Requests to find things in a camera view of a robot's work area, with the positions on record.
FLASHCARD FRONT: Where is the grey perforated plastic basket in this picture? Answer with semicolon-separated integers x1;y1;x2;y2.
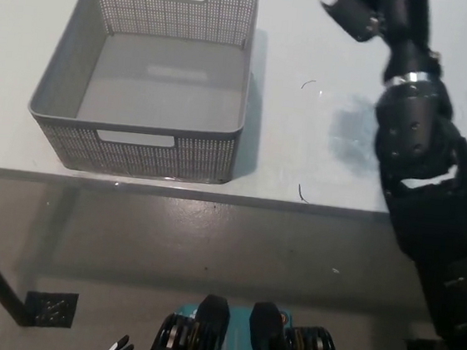
22;0;260;188

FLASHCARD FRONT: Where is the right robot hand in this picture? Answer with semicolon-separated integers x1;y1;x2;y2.
310;0;445;86

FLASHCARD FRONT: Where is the clear plastic film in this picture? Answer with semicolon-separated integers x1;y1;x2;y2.
309;90;387;175

